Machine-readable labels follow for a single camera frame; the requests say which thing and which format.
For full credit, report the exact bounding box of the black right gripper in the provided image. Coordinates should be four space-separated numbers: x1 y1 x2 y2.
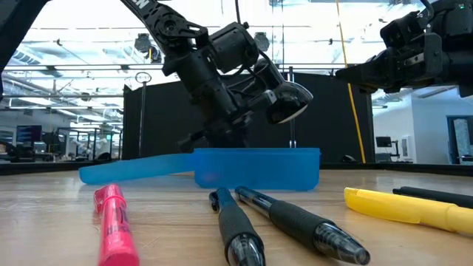
333 32 451 95

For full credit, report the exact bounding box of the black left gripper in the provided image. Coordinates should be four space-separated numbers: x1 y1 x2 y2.
176 71 279 154

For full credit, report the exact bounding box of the blue plastic supply box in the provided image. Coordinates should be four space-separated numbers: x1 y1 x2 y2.
78 147 321 192

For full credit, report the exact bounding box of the black grip ballpoint pen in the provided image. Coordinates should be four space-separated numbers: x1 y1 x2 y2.
234 185 372 266
208 186 267 266

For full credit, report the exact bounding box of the slim black marker pen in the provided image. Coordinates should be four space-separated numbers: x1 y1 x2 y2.
392 185 473 210

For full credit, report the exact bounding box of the yellow highlighter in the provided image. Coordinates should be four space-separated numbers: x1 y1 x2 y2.
343 186 473 238

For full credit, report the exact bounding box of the pink highlighter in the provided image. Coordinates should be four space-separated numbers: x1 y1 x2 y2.
92 183 141 266

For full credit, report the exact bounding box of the small monitor on stand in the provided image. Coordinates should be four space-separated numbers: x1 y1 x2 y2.
375 135 400 160

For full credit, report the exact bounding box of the black partition panel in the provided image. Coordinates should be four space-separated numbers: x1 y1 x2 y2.
121 71 375 166

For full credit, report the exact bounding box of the black desk lamp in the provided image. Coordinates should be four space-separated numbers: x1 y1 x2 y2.
253 58 314 126

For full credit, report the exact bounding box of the black ceiling spotlight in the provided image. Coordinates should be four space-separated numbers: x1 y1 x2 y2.
253 31 271 53
134 33 163 65

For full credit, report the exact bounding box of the dark computer monitor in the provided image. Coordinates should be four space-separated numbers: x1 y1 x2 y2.
15 125 43 145

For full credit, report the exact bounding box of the yellow hanging cable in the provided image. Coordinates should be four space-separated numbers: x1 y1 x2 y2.
335 0 367 165

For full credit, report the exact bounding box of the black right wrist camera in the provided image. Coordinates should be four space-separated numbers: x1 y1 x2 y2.
379 10 432 50

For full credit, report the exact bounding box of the metal pole with ring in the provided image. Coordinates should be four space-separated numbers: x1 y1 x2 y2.
134 71 153 160

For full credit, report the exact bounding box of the blue door frame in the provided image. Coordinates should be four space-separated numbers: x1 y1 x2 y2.
446 115 473 166

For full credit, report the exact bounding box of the background workstation frame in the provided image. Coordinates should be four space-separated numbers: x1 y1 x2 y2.
44 126 123 162

